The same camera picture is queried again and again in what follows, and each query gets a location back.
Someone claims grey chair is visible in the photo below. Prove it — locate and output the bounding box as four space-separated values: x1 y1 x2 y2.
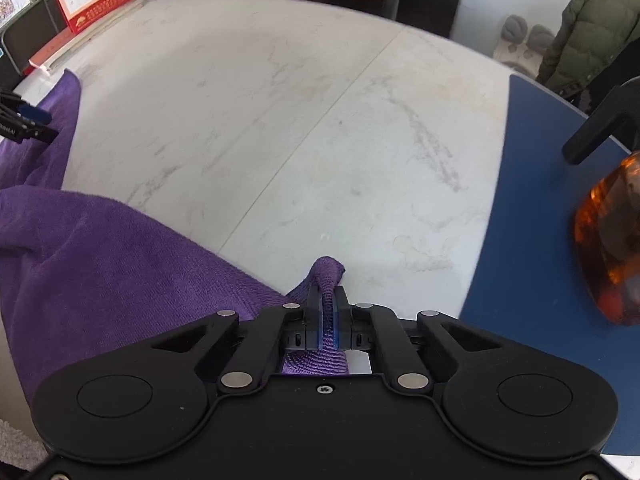
0 0 69 92

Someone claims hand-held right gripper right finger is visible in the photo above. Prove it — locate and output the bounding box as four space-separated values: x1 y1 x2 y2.
333 285 503 393

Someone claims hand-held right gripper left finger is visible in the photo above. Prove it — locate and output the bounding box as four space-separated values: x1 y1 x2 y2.
151 284 323 393

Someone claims grey plush slipper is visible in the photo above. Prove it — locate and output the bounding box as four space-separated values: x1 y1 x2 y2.
515 23 556 79
492 14 531 64

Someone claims purple towel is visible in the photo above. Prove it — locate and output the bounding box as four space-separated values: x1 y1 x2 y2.
0 67 351 406

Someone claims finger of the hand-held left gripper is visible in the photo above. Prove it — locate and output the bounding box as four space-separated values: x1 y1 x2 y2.
0 115 60 145
0 90 52 124

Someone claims blue table mat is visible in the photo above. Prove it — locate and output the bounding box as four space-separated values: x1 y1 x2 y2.
458 72 640 457

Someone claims black garment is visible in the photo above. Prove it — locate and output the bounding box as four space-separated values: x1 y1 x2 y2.
575 62 640 117

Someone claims person in green jacket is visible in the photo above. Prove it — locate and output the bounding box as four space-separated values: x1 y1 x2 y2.
536 0 640 107

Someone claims glass teapot with amber tea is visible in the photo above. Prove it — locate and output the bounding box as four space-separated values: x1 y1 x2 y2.
562 76 640 327

